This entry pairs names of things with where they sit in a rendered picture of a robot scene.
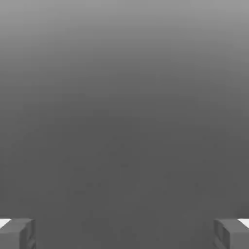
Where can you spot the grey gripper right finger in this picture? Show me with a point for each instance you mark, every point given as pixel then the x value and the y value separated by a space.
pixel 233 235

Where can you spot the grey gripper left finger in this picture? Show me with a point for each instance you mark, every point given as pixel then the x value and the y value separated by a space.
pixel 15 234

